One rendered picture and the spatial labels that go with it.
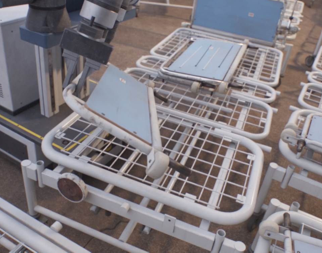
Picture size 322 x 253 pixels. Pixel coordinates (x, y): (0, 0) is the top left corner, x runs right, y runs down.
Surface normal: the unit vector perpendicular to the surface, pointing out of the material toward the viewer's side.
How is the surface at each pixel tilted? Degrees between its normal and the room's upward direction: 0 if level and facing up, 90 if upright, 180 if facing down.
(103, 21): 86
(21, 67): 90
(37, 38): 90
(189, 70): 5
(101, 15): 80
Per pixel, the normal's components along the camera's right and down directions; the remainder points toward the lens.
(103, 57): 0.06, 0.29
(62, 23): 0.78, 0.08
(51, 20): 0.46, 0.20
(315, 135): 0.18, -0.89
